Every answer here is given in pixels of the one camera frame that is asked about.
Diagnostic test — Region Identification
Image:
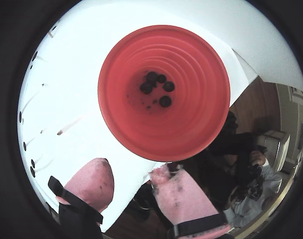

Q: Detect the pink padded gripper finger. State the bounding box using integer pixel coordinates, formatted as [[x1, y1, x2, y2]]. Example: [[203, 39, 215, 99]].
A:
[[48, 157, 115, 239], [149, 163, 231, 239]]

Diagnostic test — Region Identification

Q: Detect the red collapsible silicone cup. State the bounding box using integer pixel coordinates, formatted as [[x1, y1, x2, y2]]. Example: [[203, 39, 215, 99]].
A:
[[98, 24, 231, 162]]

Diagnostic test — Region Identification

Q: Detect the person in grey sweater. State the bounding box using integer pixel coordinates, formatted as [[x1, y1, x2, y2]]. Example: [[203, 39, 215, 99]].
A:
[[223, 146, 284, 227]]

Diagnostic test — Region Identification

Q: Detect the white foam block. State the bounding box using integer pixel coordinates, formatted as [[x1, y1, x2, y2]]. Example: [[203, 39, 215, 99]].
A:
[[18, 0, 259, 234]]

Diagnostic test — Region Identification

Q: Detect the white cabinet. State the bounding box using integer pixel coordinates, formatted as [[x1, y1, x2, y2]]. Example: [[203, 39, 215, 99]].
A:
[[256, 129, 292, 172]]

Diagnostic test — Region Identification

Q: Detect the white paper sheet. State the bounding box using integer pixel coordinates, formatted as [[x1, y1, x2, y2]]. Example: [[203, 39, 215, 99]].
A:
[[166, 0, 303, 92]]

